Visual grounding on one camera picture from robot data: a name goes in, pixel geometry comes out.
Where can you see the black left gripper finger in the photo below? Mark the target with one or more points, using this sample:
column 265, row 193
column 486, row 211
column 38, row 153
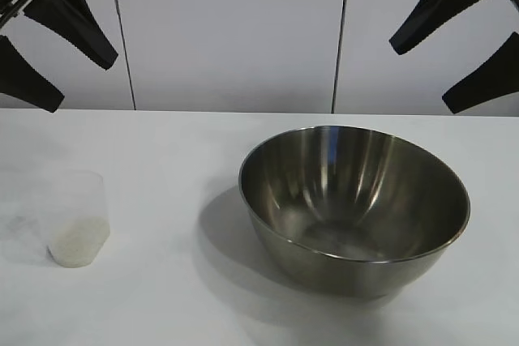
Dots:
column 69, row 18
column 28, row 82

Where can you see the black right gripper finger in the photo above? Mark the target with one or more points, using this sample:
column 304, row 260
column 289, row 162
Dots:
column 450, row 1
column 490, row 86

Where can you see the translucent plastic measuring cup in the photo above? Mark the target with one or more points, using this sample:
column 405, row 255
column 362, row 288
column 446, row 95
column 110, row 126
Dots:
column 77, row 200

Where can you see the white rice grains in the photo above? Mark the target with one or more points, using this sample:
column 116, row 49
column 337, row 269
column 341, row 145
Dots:
column 79, row 242

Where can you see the stainless steel mixing bowl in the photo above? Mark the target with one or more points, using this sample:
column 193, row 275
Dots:
column 353, row 208

